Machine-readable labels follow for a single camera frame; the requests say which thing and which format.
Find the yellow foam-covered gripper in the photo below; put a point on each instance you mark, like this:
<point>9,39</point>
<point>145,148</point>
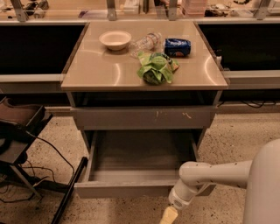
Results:
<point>177,201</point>

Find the grey drawer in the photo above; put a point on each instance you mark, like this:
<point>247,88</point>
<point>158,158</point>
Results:
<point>143,118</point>
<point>135,163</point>

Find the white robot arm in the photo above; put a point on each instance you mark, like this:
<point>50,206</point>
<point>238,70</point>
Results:
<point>260,177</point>

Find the grey top drawer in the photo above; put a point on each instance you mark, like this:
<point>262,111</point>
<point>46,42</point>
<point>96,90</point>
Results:
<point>143,118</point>

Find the drawer cabinet with steel top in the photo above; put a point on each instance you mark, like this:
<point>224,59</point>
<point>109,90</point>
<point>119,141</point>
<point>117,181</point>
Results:
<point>101,78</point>

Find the black floor bar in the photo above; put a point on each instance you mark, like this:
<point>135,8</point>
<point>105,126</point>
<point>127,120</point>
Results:
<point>69,191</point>

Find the green chip bag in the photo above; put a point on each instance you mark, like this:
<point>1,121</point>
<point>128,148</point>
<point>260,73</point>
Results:
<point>156,68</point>

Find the blue soda can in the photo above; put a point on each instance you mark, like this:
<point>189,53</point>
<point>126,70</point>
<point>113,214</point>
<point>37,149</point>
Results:
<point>177,47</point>

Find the clear plastic water bottle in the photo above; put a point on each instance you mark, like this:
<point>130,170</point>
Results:
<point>148,42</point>

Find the black rolling cart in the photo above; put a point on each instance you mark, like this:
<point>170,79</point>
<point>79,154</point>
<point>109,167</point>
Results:
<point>19,127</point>

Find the white bowl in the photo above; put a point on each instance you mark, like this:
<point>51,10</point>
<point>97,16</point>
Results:
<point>115,40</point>

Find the left counter bench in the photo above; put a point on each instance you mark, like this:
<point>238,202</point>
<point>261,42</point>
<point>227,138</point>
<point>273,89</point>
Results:
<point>37,52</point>

